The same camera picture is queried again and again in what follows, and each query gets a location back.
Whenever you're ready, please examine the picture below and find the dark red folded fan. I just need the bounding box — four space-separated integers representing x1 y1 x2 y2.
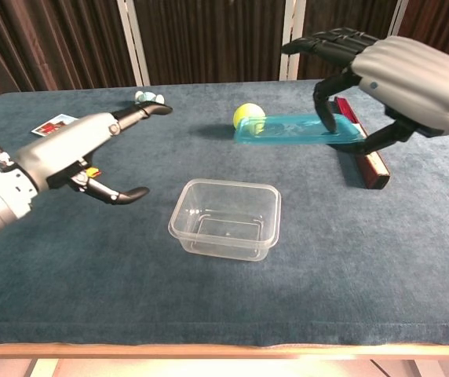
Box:
334 96 392 191

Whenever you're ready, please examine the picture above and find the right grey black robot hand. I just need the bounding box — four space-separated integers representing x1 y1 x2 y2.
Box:
281 27 449 156

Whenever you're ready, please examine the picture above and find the wooden table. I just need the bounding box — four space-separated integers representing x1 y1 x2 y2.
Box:
0 342 449 377

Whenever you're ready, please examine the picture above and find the blue grey table cloth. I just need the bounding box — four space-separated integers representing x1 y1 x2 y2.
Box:
0 72 449 349

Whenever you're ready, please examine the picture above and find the postcard with red building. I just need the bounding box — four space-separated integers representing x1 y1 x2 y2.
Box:
31 113 80 137

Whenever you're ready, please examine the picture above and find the clear plastic container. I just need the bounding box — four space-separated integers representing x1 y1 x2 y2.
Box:
168 178 283 262

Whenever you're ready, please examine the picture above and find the blue translucent plastic lid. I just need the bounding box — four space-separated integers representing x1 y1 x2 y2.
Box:
233 113 368 147

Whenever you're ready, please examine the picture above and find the yellow tennis ball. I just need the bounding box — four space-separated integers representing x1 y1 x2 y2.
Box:
232 102 267 137

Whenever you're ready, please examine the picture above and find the white partition frame post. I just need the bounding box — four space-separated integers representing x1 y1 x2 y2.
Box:
279 0 308 82
389 0 410 38
116 0 151 87

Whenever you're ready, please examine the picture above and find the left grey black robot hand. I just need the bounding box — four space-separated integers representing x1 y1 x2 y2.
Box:
14 101 173 207

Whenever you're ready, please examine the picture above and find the light blue massage roller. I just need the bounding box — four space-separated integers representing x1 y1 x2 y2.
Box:
134 90 166 105

